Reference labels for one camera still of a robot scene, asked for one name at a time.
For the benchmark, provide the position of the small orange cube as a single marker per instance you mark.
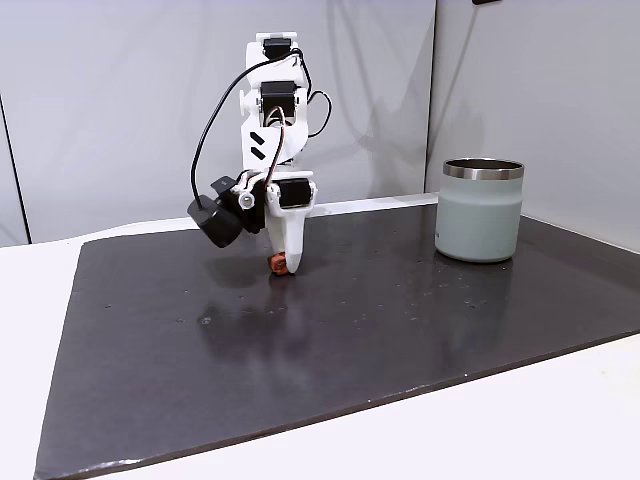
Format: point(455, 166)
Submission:
point(276, 265)

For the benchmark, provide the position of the pale green steel-rimmed cup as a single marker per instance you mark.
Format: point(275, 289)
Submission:
point(475, 225)

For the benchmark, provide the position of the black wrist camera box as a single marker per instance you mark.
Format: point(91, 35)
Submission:
point(220, 225)

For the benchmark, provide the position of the dark grey table mat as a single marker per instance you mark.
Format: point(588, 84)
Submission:
point(300, 350)

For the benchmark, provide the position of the black wall-mounted object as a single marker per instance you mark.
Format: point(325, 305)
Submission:
point(486, 2)

